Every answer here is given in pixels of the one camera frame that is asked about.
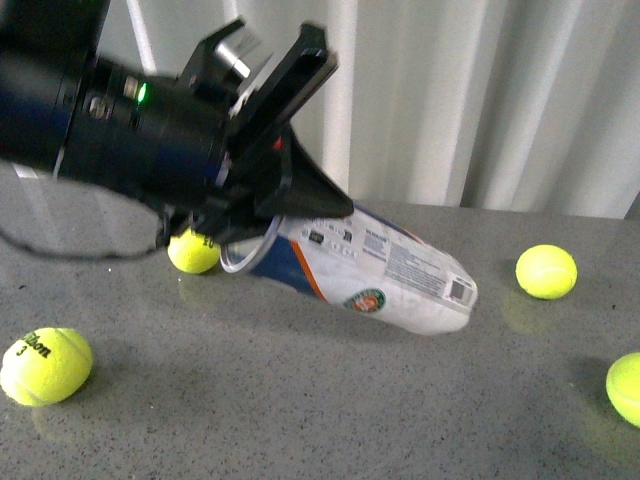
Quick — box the Roland Garros tennis ball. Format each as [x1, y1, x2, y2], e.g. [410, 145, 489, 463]
[606, 352, 640, 427]

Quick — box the Wilson 3 tennis ball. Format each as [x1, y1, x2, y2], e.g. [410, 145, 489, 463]
[1, 327, 93, 407]

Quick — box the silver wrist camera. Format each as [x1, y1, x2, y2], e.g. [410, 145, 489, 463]
[178, 18, 273, 96]

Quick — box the Head Team tennis ball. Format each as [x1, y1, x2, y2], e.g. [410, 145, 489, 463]
[167, 229, 221, 274]

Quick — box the white blue tennis ball can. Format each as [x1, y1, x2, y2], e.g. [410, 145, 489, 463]
[221, 208, 478, 335]

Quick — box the plain yellow tennis ball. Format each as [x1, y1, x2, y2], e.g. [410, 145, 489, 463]
[515, 244, 578, 300]

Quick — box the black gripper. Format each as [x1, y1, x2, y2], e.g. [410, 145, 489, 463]
[169, 22, 354, 244]

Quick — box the white pleated curtain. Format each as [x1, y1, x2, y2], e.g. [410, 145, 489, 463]
[99, 1, 639, 219]

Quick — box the black cable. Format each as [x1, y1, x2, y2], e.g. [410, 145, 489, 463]
[0, 209, 171, 261]

